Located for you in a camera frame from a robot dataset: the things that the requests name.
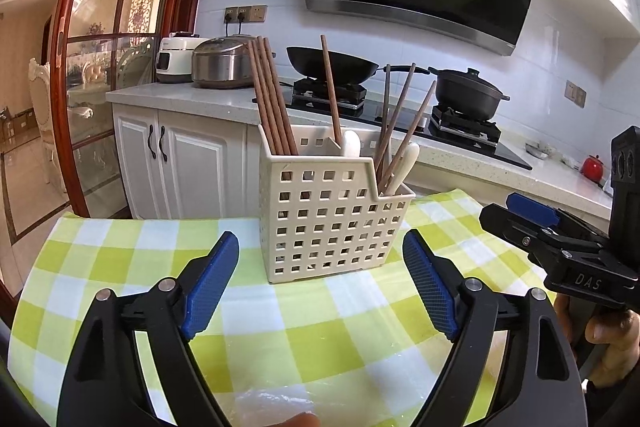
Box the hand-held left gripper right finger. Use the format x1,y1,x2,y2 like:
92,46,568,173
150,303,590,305
402,229,588,427

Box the black lidded pot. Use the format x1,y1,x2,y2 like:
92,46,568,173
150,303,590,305
429,68,511,120

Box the red jar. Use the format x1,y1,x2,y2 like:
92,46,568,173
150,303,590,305
581,153,606,182

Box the white ornate dining chair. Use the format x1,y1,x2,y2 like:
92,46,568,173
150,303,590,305
27,57,68,195

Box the black wok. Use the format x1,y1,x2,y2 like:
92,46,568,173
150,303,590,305
286,46,431,82

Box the white pressure cooker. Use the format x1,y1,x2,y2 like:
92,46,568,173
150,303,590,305
155,32,202,84

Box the white ceramic spoon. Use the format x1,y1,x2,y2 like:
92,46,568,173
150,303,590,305
341,130,362,158
385,142,421,196

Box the speckled kitchen countertop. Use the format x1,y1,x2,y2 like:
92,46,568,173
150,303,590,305
105,79,621,208

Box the wall switch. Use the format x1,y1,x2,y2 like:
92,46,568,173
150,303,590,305
565,79,587,108

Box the cardboard boxes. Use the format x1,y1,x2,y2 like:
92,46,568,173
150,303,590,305
0,107,26,142

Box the red wooden glass sliding door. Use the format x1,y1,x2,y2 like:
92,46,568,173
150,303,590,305
50,0,208,218

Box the white perforated plastic utensil basket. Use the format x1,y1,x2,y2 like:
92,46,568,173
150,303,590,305
257,123,416,285

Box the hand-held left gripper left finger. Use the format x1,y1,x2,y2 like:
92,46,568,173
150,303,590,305
57,231,241,427

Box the silver rice cooker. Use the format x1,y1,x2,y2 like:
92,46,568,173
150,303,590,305
191,36,257,89

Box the person's right hand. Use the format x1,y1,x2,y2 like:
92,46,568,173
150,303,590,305
552,294,640,390

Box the black glass gas cooktop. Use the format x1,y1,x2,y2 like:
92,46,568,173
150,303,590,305
277,77,533,171

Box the person's left hand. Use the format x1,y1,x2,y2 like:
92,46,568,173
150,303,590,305
277,412,321,427

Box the brown wooden chopstick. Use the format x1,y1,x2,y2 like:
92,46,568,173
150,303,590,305
377,63,417,190
260,37,292,156
248,40,277,156
374,64,392,182
254,38,284,156
266,36,300,156
382,80,438,196
320,35,344,146

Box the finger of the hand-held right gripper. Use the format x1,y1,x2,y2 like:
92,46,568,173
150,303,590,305
506,193,609,249
479,204,599,276

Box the wall power socket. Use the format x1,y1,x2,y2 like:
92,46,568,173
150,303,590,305
223,5,268,24

